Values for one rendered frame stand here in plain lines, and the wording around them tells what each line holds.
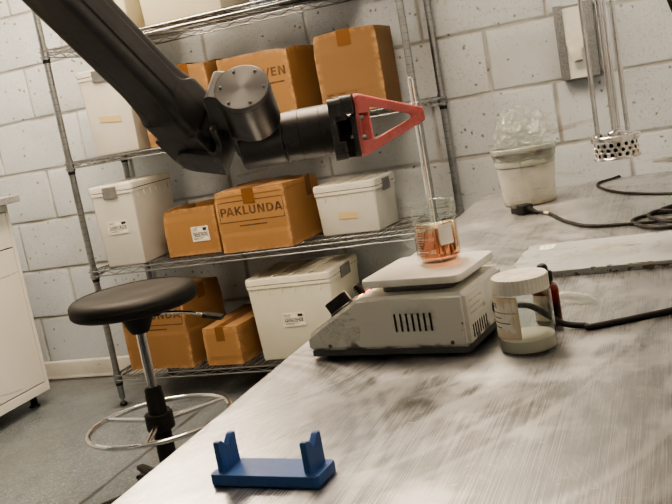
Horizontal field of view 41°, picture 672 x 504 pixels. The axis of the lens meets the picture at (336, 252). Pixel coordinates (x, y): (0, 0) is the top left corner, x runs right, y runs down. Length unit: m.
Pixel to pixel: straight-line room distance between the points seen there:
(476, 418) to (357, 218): 2.49
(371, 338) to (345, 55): 2.22
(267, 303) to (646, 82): 1.55
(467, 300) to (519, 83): 2.46
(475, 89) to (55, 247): 2.04
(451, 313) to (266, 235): 2.35
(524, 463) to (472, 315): 0.30
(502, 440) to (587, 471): 0.09
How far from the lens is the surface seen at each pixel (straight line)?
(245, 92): 0.93
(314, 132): 0.98
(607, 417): 0.77
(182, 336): 3.57
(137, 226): 3.54
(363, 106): 0.98
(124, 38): 0.93
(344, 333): 1.02
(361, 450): 0.77
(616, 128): 1.33
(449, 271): 0.98
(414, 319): 0.98
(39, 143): 4.27
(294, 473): 0.73
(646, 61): 3.35
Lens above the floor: 1.04
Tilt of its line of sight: 9 degrees down
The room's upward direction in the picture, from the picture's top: 10 degrees counter-clockwise
